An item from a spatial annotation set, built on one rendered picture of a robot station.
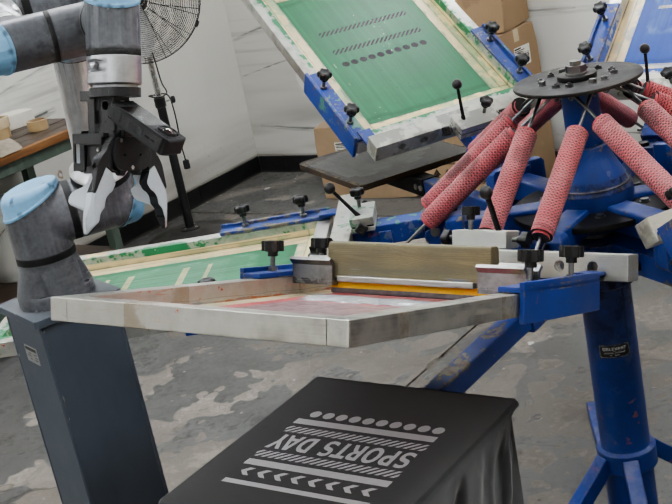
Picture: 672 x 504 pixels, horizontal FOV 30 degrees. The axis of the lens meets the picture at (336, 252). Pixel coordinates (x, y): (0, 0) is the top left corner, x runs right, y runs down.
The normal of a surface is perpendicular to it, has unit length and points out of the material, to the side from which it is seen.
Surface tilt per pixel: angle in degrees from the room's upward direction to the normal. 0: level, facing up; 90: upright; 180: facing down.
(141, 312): 71
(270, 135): 90
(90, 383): 90
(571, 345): 0
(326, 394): 0
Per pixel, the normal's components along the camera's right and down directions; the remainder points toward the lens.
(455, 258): -0.58, 0.04
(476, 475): 0.83, 0.10
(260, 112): -0.55, 0.36
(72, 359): 0.60, 0.14
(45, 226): 0.35, 0.24
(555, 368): -0.19, -0.93
